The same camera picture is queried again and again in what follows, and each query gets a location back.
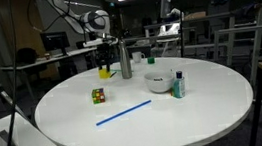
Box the white lab machine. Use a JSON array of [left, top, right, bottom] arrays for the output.
[[153, 0, 185, 37]]

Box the black pen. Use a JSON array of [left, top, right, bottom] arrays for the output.
[[109, 71, 119, 80]]

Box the white mug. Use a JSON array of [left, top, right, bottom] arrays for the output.
[[130, 50, 147, 65]]

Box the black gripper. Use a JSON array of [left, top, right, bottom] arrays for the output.
[[94, 41, 116, 73]]

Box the brown paper cup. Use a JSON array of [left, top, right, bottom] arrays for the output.
[[43, 52, 52, 61]]

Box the multicoloured Rubik's cube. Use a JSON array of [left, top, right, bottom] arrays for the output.
[[90, 87, 107, 106]]

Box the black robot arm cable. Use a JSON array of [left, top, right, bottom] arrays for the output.
[[24, 0, 114, 43]]

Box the white bowl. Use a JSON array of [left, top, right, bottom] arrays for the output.
[[142, 69, 178, 96]]

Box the yellow block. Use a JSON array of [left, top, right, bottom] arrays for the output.
[[97, 66, 113, 81]]

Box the blue straw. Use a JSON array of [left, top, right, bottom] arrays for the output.
[[93, 99, 155, 127]]

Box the long white office desk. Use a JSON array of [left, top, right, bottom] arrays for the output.
[[0, 42, 120, 101]]

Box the black vertical pole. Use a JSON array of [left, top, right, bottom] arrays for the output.
[[175, 10, 190, 59]]

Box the teal hand sanitizer bottle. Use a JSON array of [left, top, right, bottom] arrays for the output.
[[169, 69, 188, 100]]

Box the grey metal frame table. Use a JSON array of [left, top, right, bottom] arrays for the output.
[[208, 1, 262, 71]]

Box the large black computer monitor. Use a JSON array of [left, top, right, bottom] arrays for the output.
[[39, 29, 71, 60]]

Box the black hanging cable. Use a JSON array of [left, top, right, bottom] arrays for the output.
[[0, 0, 31, 146]]

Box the stainless steel bottle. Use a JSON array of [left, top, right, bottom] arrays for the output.
[[117, 38, 134, 81]]

